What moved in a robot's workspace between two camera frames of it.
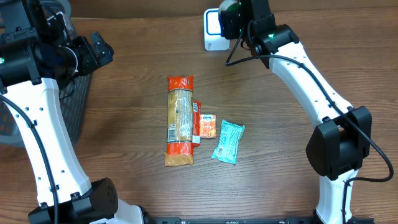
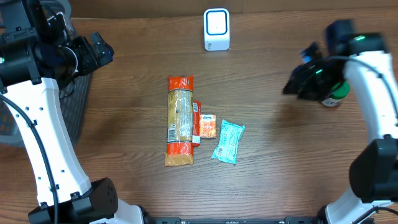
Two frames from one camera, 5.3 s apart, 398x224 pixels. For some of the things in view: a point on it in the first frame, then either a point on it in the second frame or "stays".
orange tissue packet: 208,126 stays
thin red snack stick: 196,123 stays
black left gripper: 94,52 stays
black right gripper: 227,17 → 304,80
